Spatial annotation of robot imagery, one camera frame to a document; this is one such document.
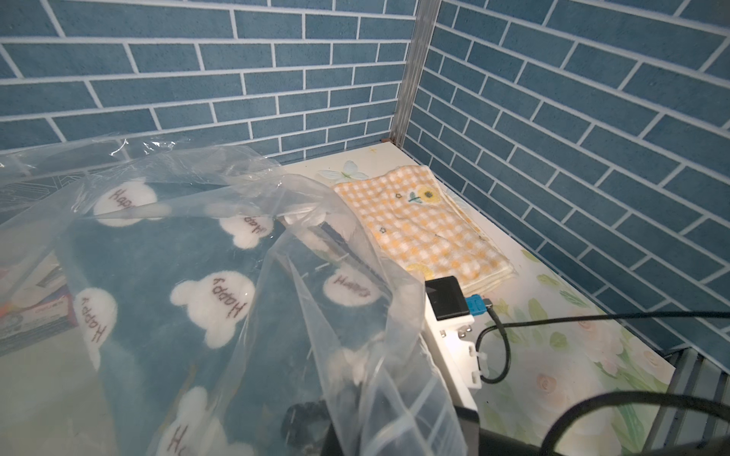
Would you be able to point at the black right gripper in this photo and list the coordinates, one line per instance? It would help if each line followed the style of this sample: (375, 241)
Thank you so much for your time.
(482, 442)

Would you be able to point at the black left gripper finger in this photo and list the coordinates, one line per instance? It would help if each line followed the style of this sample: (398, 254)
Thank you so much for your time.
(307, 429)

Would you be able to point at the blue cloud pattern blanket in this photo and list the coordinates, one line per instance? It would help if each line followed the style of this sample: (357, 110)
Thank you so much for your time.
(208, 310)

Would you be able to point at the clear plastic vacuum bag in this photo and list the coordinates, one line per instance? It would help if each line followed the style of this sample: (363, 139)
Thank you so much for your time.
(52, 400)

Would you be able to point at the orange checkered sunflower blanket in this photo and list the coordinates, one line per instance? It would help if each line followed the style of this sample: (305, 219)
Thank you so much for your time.
(419, 226)

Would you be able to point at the highlighter marker pack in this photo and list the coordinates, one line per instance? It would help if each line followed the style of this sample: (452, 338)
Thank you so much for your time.
(40, 309)

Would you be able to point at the right aluminium corner post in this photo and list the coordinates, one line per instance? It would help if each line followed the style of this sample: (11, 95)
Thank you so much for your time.
(426, 15)

